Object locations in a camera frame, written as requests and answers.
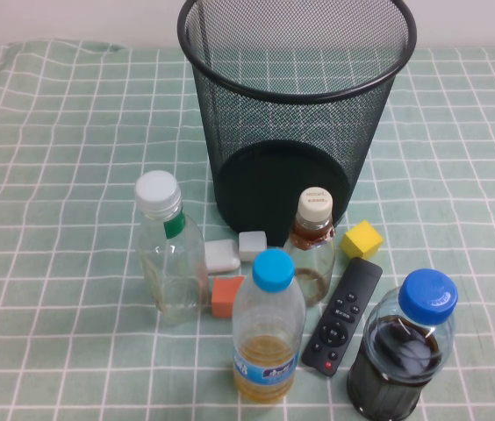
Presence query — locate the brown-label bottle cream cap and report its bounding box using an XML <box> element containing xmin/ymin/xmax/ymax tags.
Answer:
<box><xmin>283</xmin><ymin>187</ymin><xmax>337</xmax><ymax>308</ymax></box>

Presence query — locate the clear bottle white cap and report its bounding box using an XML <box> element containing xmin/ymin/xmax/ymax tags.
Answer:
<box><xmin>134</xmin><ymin>169</ymin><xmax>211</xmax><ymax>326</ymax></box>

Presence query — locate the black mesh wastebasket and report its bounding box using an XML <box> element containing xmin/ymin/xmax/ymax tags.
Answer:
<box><xmin>176</xmin><ymin>0</ymin><xmax>419</xmax><ymax>246</ymax></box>

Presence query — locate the white cube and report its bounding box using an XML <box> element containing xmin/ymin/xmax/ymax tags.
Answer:
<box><xmin>238</xmin><ymin>231</ymin><xmax>269</xmax><ymax>263</ymax></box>

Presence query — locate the white earbud case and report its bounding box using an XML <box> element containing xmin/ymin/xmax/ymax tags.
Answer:
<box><xmin>203</xmin><ymin>239</ymin><xmax>241</xmax><ymax>275</ymax></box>

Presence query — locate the orange cube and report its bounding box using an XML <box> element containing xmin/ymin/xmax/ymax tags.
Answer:
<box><xmin>211</xmin><ymin>275</ymin><xmax>245</xmax><ymax>319</ymax></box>

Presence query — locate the yellow cube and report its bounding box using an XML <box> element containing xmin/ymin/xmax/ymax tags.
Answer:
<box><xmin>339</xmin><ymin>219</ymin><xmax>384</xmax><ymax>260</ymax></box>

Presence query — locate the yellow-liquid bottle light-blue cap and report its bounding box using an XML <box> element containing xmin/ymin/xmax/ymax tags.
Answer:
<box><xmin>231</xmin><ymin>248</ymin><xmax>308</xmax><ymax>404</ymax></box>

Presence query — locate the black remote control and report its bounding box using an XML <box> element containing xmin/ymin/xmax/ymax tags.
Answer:
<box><xmin>300</xmin><ymin>257</ymin><xmax>384</xmax><ymax>377</ymax></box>

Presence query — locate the green checked tablecloth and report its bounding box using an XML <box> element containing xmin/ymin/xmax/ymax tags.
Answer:
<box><xmin>0</xmin><ymin>39</ymin><xmax>495</xmax><ymax>421</ymax></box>

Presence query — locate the dark-liquid bottle blue cap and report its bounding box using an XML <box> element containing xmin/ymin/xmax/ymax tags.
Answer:
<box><xmin>346</xmin><ymin>268</ymin><xmax>459</xmax><ymax>421</ymax></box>

